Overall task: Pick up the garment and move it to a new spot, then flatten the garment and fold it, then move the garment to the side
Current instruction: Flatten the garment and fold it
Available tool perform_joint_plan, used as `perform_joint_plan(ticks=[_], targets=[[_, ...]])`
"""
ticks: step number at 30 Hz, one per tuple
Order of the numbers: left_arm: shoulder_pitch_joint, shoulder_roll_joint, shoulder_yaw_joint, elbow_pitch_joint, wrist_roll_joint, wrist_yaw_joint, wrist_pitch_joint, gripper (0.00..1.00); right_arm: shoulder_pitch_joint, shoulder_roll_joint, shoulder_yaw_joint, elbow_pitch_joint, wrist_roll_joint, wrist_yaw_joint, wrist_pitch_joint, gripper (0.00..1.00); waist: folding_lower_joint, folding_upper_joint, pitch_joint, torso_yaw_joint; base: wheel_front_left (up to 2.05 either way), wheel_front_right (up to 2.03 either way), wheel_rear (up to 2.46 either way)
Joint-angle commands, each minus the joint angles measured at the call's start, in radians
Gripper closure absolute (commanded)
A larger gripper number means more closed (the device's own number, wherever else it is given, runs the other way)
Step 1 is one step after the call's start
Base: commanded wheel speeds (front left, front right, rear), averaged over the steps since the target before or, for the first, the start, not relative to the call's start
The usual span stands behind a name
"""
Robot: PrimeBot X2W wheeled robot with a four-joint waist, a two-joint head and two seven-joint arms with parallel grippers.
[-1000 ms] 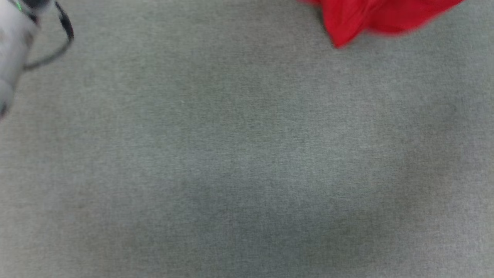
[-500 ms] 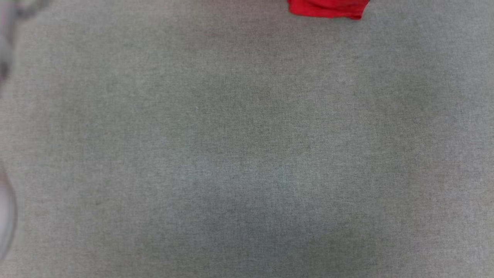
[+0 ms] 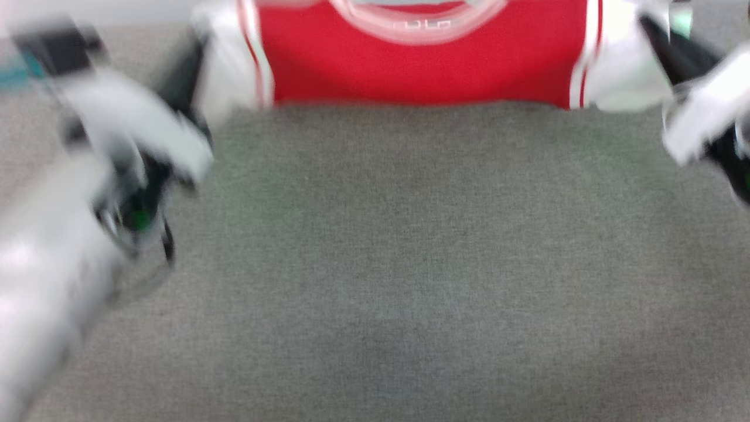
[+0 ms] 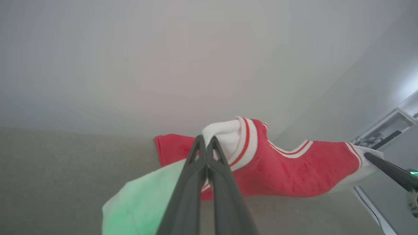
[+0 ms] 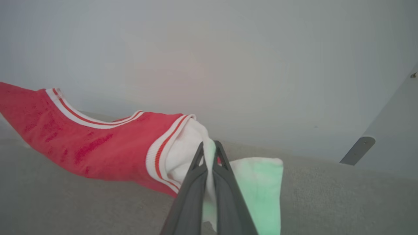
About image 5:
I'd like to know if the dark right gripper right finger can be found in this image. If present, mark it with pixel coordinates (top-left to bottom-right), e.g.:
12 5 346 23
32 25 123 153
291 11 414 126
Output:
212 140 259 235

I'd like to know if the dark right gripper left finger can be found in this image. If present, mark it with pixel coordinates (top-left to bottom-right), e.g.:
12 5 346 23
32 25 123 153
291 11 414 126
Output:
160 142 208 235

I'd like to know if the red Bulls basketball jersey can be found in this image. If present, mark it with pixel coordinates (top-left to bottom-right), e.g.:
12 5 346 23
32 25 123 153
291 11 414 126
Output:
0 82 284 235

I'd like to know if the white partition panel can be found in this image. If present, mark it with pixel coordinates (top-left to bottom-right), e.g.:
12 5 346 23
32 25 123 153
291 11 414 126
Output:
354 64 418 180

